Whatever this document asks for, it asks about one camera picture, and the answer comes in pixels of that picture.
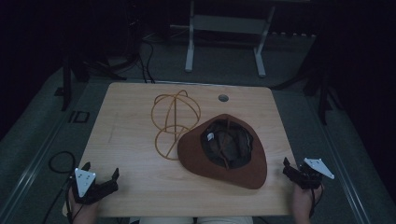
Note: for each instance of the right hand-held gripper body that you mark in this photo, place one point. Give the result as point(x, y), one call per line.
point(309, 174)

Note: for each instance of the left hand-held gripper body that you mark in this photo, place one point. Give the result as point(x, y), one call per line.
point(84, 182)

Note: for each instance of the brown felt hat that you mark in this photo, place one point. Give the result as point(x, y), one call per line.
point(199, 155)

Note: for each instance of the person's right hand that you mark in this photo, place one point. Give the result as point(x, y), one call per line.
point(303, 202)

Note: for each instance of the person's left hand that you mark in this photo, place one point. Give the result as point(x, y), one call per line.
point(84, 211)

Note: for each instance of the black metal stand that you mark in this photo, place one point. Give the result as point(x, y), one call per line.
point(66, 84)
point(323, 102)

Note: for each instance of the black rectangular floor frame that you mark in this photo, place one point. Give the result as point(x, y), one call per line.
point(81, 116)

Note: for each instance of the white metal table frame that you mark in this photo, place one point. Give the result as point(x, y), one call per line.
point(227, 24)

